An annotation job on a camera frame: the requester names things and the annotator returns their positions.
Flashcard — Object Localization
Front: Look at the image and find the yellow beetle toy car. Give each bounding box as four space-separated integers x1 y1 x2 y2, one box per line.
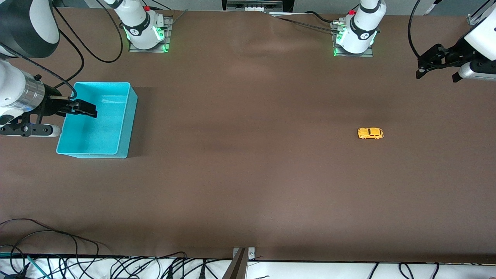
357 127 384 140

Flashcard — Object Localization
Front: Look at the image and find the teal plastic storage bin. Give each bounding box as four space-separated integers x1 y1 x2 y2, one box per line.
56 81 138 159

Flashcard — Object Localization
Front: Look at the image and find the white power strip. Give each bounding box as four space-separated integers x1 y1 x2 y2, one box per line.
226 0 284 12

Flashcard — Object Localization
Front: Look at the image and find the grey aluminium bar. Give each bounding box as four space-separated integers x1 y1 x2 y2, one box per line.
222 248 248 279

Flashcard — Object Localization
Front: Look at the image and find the small metal clamp plate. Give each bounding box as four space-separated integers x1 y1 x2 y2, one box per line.
232 247 256 261

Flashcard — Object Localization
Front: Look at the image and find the aluminium profile rail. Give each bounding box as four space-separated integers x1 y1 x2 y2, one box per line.
467 0 496 26

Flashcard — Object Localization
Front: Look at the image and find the black right camera mount bracket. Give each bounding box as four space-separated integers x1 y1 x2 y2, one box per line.
0 114 44 137

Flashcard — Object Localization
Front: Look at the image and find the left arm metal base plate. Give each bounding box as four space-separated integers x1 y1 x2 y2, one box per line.
331 20 375 58

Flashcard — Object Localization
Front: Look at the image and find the black right arm loop cable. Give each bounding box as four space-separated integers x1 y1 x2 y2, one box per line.
52 0 124 90

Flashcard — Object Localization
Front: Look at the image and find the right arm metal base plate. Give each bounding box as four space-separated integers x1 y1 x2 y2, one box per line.
129 15 173 53

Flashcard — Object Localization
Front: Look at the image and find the black loose looping cable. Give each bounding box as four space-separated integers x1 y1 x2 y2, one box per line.
0 231 80 272

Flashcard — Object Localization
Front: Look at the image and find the black left arm base cable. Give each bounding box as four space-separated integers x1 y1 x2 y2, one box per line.
271 11 341 34

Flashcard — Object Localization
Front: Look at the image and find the teal strap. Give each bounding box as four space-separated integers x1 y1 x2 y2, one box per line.
26 255 50 279

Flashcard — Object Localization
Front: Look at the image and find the black arched cable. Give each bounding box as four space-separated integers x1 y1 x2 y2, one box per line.
110 252 187 279

